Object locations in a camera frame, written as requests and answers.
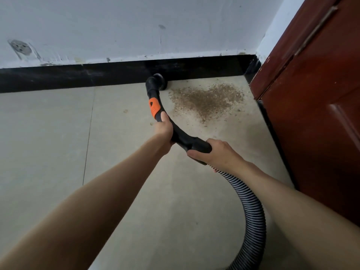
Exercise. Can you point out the person's left forearm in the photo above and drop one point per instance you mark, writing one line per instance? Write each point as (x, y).
(73, 216)

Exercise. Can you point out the person's left hand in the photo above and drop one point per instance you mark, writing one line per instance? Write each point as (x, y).
(164, 133)

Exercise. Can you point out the dark red wooden panel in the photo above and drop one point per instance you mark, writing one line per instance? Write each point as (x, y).
(315, 92)

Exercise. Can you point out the tiled floor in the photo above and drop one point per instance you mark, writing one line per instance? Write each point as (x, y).
(56, 154)

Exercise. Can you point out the brown sawdust dirt patch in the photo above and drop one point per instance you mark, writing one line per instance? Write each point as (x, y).
(205, 101)

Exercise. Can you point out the person's right hand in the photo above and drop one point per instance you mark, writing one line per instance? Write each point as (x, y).
(222, 157)

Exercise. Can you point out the person's right forearm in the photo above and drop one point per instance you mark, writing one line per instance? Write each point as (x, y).
(304, 216)

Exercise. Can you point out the round grey wall outlet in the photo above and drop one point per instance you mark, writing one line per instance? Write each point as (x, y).
(21, 47)

